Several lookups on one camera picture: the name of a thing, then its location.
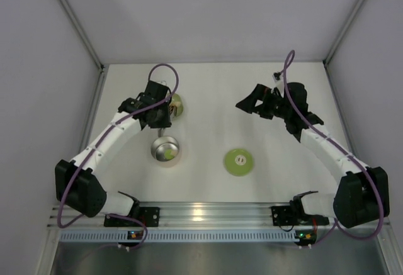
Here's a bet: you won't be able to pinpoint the metal serving tongs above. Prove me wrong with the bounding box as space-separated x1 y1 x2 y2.
157 100 182 139

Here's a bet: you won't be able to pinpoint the green round food piece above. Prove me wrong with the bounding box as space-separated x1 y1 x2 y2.
164 150 174 160

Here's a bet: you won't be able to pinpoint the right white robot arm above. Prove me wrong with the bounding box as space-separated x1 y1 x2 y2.
236 82 390 228

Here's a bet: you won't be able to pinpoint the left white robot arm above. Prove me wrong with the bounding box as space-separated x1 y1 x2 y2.
55 81 171 218

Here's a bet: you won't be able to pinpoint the steel lunch box bowl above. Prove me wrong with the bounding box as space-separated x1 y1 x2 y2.
150 136 180 163

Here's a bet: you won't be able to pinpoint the green food tray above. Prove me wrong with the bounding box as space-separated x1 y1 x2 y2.
169 94 184 121

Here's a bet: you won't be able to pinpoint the green round lid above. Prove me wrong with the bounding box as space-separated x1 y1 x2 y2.
224 148 254 177

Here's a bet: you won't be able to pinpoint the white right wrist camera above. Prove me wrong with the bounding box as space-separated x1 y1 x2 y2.
273 71 284 92

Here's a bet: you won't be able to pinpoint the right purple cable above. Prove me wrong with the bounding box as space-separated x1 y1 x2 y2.
282 50 387 250

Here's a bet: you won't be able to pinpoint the purple cable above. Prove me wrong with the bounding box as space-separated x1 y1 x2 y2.
57 64 180 250
282 50 387 250

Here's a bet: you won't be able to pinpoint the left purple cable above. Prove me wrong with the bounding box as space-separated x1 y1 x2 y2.
57 64 180 250

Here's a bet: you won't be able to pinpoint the left aluminium frame post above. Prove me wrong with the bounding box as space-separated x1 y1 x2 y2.
43 0 105 71

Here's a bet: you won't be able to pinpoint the aluminium frame post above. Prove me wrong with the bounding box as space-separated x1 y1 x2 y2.
43 0 105 71
324 0 382 67

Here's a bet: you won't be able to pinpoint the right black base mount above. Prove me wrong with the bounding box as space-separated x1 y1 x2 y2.
270 205 298 227

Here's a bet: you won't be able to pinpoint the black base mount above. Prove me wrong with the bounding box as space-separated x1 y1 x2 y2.
270 205 298 227
103 206 160 227

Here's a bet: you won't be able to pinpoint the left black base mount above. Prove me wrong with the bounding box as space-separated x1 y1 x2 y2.
103 206 160 227

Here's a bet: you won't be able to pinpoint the aluminium mounting rail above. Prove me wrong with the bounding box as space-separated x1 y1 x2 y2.
47 201 391 229

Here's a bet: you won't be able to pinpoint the grey slotted cable duct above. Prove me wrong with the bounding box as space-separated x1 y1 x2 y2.
59 229 300 243

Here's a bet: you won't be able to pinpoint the right aluminium frame post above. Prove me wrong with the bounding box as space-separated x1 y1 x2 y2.
324 0 382 67

